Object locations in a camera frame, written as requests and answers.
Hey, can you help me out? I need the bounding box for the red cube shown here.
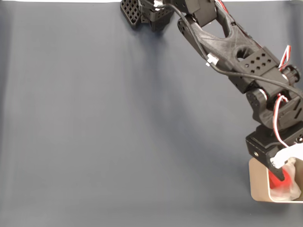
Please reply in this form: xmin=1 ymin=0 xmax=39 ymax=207
xmin=269 ymin=169 xmax=292 ymax=190

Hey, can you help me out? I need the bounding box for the beige rounded box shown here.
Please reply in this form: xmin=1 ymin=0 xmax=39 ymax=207
xmin=248 ymin=157 xmax=303 ymax=203

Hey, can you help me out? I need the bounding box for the white crumpled tissue paper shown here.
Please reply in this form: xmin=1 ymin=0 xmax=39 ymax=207
xmin=269 ymin=157 xmax=303 ymax=201

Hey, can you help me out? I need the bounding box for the blue-grey table mat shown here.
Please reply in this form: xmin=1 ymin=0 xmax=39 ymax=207
xmin=0 ymin=1 xmax=303 ymax=227

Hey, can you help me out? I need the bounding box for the red white servo wire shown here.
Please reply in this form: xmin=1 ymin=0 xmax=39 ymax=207
xmin=278 ymin=44 xmax=293 ymax=71
xmin=273 ymin=94 xmax=291 ymax=148

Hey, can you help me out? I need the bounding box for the black camera cable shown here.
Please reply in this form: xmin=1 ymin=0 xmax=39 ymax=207
xmin=142 ymin=0 xmax=303 ymax=98

